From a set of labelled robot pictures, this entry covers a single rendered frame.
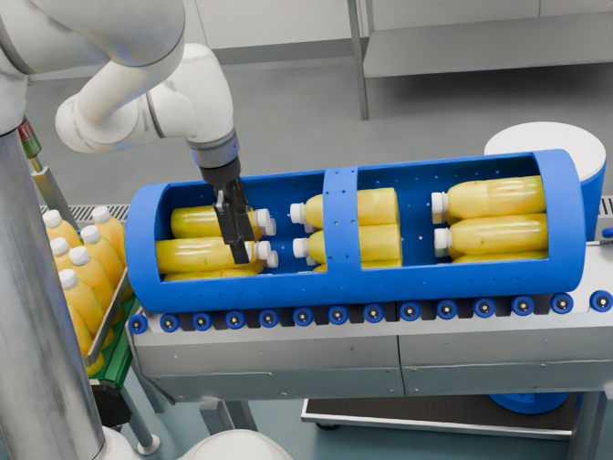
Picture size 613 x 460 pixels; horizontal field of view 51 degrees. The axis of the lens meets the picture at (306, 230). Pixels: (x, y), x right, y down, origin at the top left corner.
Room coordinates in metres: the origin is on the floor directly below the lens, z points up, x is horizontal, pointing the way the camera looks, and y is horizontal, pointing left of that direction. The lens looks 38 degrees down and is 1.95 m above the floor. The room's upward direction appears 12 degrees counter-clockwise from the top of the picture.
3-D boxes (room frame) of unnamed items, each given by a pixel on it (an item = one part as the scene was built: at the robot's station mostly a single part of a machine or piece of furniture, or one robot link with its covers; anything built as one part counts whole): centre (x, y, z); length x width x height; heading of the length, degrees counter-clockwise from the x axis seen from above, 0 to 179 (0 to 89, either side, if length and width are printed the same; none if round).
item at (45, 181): (1.57, 0.68, 0.55); 0.04 x 0.04 x 1.10; 78
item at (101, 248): (1.22, 0.49, 1.00); 0.07 x 0.07 x 0.20
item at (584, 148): (1.26, -0.60, 1.03); 0.28 x 0.28 x 0.01
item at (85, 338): (1.01, 0.54, 1.00); 0.07 x 0.07 x 0.20
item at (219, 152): (1.02, 0.13, 1.38); 0.09 x 0.09 x 0.06
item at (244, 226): (1.06, 0.13, 1.15); 0.03 x 0.01 x 0.07; 78
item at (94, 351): (1.16, 0.46, 0.96); 0.40 x 0.01 x 0.03; 168
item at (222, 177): (1.02, 0.13, 1.30); 0.08 x 0.07 x 0.09; 168
